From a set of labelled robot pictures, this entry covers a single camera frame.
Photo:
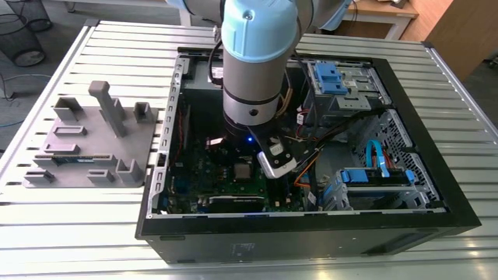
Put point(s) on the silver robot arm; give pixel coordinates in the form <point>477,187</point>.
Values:
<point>252,87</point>

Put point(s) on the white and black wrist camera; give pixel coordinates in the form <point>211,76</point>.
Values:
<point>279,157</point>

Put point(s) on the tall grey metal drive cage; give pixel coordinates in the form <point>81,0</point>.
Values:
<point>350,105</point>

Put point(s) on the empty blue disk carrier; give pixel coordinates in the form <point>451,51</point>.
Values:
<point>328,77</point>

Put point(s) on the hard disk in blue carrier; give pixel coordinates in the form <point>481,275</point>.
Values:
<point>354,176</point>

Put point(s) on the black RAM slot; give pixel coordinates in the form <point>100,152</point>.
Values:
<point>287,192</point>
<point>275,192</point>

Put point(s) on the grey power supply unit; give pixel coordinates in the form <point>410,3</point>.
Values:
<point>197,76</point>

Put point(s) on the brown wooden cabinet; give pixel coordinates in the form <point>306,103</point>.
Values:
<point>459,35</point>

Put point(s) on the CPU socket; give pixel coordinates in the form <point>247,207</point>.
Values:
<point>255,174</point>

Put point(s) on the grey parts rack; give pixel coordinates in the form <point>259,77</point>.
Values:
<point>100,140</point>

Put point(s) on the black graphics card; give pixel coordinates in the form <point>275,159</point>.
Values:
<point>236,204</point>

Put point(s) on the silver CPU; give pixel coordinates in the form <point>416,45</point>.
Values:
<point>243,171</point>

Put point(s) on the RAM stick with blue label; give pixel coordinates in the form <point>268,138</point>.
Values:
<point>72,159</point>

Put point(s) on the black PC case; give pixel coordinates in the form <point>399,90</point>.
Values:
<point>272,242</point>

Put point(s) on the green motherboard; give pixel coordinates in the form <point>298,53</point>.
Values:
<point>209,181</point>

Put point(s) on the white desk frame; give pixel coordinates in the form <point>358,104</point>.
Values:
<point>184,20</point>

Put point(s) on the wooden desk with white frame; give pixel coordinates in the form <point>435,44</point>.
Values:
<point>388,13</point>

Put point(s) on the low grey metal disk bay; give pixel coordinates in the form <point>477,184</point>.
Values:
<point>380,189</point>

